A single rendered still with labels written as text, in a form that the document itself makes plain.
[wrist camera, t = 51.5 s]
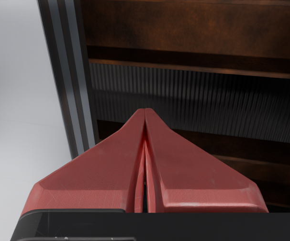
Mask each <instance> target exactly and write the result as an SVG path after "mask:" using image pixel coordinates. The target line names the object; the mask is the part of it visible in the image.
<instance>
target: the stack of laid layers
mask: <svg viewBox="0 0 290 241"><path fill-rule="evenodd" d="M39 5H40V9H41V14H42V18H43V23H44V27H45V33H46V37H47V42H48V47H49V51H50V55H51V60H52V65H53V69H54V74H55V78H56V84H57V89H58V93H59V97H60V102H61V107H62V111H63V115H64V120H65V125H66V129H67V135H68V139H69V144H70V149H71V153H72V157H73V159H74V158H76V157H78V156H79V155H81V154H82V153H84V152H85V151H87V150H88V149H90V148H91V147H93V146H95V145H96V144H98V143H100V139H99V132H98V125H97V118H96V111H95V104H94V97H93V90H92V83H91V76H90V69H89V59H88V52H87V45H86V38H85V31H84V24H83V17H82V10H81V3H80V0H39Z"/></svg>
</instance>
